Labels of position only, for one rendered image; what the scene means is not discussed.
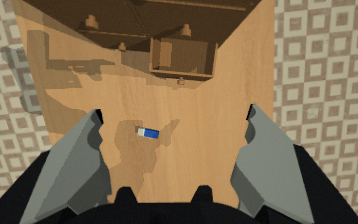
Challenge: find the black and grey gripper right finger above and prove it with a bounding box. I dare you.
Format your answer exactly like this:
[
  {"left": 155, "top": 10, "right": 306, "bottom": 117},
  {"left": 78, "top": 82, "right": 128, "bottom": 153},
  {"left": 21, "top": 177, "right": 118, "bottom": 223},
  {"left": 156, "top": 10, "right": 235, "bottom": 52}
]
[{"left": 230, "top": 104, "right": 358, "bottom": 224}]

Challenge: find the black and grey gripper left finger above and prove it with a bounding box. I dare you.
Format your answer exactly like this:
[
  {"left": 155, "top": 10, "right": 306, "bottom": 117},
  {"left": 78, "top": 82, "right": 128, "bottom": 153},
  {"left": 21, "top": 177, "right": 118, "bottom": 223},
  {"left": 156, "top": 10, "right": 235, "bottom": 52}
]
[{"left": 0, "top": 109, "right": 112, "bottom": 224}]

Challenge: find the blue and white eraser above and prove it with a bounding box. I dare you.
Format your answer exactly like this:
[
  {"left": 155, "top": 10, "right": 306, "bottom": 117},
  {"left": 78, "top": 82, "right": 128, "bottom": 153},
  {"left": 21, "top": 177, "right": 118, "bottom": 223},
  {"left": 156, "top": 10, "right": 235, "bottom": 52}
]
[{"left": 138, "top": 127, "right": 159, "bottom": 139}]

